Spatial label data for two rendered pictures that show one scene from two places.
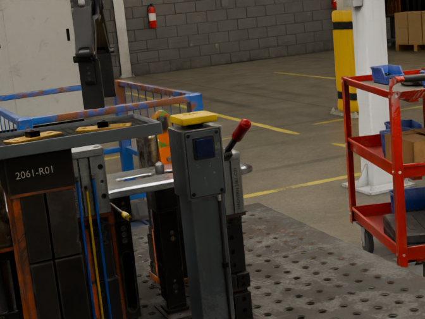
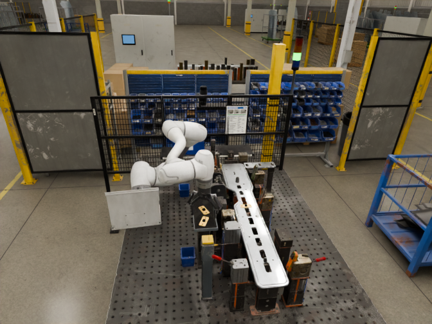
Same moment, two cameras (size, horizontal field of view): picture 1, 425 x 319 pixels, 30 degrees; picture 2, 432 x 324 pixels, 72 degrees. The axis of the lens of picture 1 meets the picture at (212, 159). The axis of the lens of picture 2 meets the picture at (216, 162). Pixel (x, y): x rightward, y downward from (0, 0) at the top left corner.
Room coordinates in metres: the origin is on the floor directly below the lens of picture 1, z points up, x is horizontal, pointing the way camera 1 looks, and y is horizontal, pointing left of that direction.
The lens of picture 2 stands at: (1.60, -1.19, 2.31)
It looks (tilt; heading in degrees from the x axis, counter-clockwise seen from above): 28 degrees down; 104
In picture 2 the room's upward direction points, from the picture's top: 2 degrees clockwise
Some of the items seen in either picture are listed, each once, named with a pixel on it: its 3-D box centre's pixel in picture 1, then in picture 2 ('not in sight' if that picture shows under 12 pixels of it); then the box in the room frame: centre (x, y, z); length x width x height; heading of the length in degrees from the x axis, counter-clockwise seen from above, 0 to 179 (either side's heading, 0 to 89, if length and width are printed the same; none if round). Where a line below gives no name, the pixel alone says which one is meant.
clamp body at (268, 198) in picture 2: not in sight; (265, 213); (1.54, 0.72, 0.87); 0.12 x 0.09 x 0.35; 21
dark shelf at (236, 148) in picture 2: not in sight; (207, 151); (0.89, 1.37, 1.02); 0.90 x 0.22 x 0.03; 21
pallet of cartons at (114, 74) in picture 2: not in sight; (130, 92); (-1.83, 4.72, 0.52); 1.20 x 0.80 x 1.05; 109
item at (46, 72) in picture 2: not in sight; (60, 114); (-1.25, 1.89, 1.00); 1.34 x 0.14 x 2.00; 22
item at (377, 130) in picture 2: not in sight; (384, 108); (2.99, 3.56, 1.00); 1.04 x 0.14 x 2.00; 22
